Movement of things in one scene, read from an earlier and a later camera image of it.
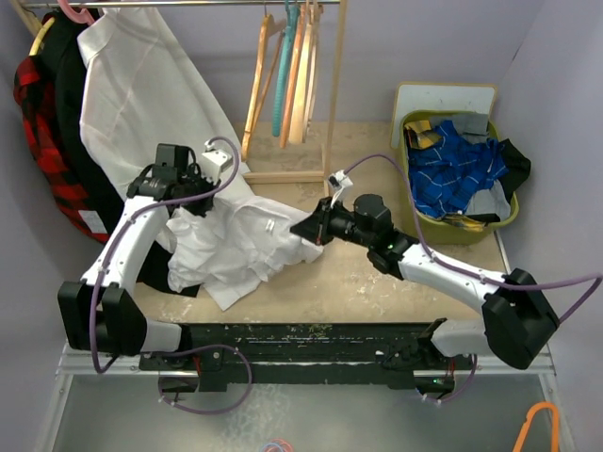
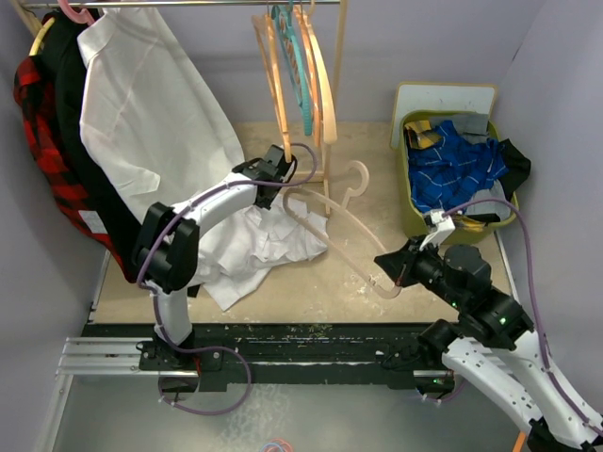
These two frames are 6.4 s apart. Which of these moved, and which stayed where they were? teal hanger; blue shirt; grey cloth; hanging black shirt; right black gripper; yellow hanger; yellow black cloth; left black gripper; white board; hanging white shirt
Moved: teal hanger; right black gripper; left black gripper
Stayed: white board; yellow black cloth; hanging black shirt; yellow hanger; blue shirt; hanging white shirt; grey cloth
